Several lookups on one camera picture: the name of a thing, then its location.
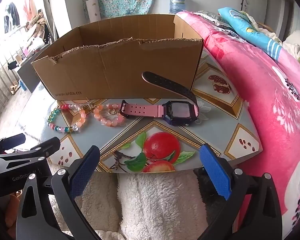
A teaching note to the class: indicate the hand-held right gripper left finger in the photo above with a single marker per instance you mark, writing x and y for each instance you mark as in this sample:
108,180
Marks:
85,173

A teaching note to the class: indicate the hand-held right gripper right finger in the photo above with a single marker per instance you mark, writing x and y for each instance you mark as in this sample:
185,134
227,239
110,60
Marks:
215,172

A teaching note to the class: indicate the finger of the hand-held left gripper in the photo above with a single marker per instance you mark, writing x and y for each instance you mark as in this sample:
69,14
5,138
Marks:
45,148
13,141

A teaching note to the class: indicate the pink and black watch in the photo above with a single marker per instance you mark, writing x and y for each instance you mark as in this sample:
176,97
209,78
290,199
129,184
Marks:
145,110

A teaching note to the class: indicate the brown cardboard box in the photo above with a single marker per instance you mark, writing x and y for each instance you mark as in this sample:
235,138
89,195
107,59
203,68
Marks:
115,67

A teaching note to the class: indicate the pair of shoes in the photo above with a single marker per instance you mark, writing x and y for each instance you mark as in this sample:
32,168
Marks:
15,88

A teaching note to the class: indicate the small blue bottle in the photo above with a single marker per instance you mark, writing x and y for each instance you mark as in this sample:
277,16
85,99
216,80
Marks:
22,85

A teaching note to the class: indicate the white fluffy clothing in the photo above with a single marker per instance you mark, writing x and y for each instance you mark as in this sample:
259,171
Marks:
160,205

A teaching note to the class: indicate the dark grey cabinet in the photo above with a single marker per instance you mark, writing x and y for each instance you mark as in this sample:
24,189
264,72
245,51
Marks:
26,77

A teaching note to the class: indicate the pink floral blanket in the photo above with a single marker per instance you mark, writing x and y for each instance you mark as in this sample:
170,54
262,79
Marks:
265,92

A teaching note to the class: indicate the dark hanging clothes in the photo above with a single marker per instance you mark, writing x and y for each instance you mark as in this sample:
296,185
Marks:
12,15

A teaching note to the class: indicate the pink hanging clothes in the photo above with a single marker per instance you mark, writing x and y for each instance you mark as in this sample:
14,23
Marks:
30,5

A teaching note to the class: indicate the white paper roll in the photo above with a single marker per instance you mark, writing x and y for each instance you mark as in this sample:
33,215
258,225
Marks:
93,10

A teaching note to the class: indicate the pile of white clothes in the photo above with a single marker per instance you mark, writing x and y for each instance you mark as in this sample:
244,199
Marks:
297,43

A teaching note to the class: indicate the grey lace blanket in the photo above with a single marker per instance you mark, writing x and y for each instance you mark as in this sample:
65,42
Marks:
210,17

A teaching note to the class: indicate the blue water bottle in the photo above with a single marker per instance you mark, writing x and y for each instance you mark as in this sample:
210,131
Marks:
177,3

